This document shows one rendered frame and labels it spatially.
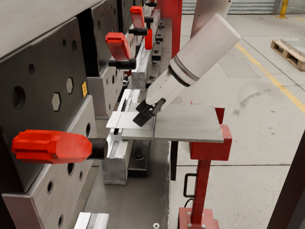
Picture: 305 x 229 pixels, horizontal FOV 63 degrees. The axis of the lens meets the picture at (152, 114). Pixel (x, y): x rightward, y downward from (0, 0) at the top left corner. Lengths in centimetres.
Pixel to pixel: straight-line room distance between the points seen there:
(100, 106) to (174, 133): 33
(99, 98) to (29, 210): 20
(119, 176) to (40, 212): 49
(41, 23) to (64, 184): 13
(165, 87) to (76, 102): 37
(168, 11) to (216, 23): 222
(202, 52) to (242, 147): 181
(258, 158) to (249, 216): 61
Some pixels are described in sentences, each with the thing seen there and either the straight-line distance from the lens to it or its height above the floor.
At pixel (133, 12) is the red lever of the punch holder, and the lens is 50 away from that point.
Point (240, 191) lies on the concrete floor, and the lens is 195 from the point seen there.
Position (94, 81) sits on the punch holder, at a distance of 35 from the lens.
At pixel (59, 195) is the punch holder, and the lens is 24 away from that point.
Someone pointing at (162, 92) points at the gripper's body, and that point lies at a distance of 61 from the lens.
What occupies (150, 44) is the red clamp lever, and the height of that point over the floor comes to 117.
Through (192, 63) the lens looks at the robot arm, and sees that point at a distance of 59.
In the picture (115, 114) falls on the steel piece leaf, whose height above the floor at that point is 100.
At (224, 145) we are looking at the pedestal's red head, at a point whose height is 74.
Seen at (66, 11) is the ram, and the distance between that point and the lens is 25.
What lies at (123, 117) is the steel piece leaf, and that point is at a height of 100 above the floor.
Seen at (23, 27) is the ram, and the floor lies 135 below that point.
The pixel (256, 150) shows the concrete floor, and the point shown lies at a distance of 235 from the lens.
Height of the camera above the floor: 139
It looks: 31 degrees down
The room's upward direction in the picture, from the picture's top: straight up
